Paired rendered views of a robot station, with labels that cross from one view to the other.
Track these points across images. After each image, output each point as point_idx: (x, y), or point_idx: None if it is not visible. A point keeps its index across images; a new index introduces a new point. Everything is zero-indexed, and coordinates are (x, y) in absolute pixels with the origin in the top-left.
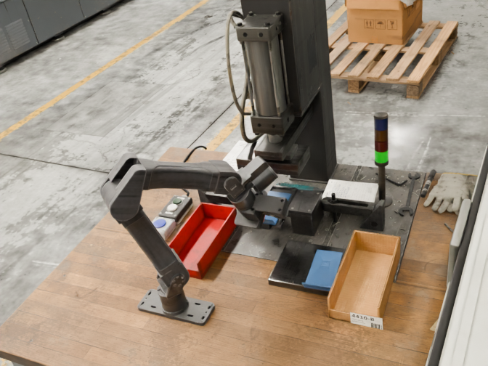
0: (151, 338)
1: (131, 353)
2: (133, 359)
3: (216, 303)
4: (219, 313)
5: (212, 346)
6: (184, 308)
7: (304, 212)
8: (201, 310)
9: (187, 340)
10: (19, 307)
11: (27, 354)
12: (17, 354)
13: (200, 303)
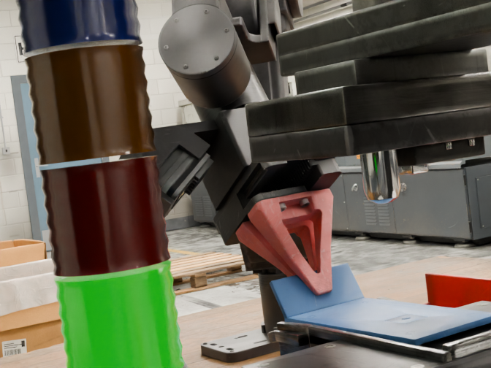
0: (253, 323)
1: (249, 315)
2: (234, 315)
3: (240, 363)
4: (204, 365)
5: None
6: (266, 331)
7: (268, 359)
8: (235, 344)
9: (192, 343)
10: None
11: (371, 272)
12: (383, 269)
13: (255, 344)
